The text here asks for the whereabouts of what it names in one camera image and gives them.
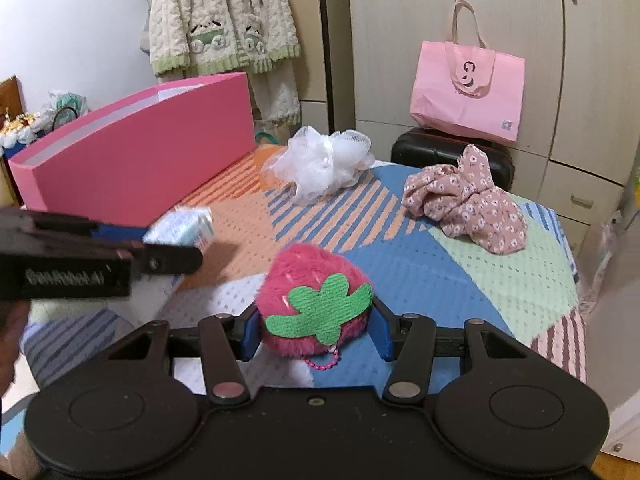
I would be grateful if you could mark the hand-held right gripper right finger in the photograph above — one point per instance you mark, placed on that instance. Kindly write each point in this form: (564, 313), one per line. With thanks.
(382, 340)

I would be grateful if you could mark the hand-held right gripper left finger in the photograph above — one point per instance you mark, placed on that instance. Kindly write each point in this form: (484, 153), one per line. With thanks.
(247, 340)

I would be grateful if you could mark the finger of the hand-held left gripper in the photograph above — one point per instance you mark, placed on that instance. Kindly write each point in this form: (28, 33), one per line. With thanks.
(167, 261)
(117, 232)

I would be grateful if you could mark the blue white wet wipes pack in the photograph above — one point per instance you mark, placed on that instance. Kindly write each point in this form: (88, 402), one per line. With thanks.
(185, 227)

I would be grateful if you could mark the pink strawberry plush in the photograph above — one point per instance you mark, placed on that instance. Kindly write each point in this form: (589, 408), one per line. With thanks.
(305, 280)

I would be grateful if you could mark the pink storage box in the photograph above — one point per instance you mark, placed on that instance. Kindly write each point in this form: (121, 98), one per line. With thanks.
(135, 150)

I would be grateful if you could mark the colourful patchwork blanket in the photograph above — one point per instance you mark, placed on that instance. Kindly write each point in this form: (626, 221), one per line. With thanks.
(425, 280)

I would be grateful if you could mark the white crumpled plastic bag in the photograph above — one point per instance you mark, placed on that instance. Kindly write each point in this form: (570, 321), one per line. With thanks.
(67, 102)

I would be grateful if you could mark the white flower bouquet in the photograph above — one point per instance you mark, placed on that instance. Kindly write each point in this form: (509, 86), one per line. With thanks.
(20, 127)

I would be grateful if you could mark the pink floral cloth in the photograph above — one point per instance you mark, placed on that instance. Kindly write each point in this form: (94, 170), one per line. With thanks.
(465, 205)

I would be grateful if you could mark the wooden headboard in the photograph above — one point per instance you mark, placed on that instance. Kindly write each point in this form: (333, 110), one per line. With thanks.
(10, 110)

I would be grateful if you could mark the white mesh bath pouf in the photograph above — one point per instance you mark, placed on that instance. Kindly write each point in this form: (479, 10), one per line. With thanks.
(320, 165)

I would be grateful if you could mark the black suitcase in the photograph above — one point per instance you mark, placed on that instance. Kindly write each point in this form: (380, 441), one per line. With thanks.
(435, 152)

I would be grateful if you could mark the clear plastic bag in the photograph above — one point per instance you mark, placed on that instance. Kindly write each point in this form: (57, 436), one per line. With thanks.
(602, 260)

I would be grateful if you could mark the cream fluffy cardigan green trim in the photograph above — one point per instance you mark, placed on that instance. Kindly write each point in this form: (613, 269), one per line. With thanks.
(220, 20)

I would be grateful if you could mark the pink tote bag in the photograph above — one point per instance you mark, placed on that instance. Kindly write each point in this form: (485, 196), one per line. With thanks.
(465, 90)

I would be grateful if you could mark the beige wardrobe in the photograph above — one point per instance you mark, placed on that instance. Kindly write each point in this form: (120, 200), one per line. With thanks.
(575, 60)

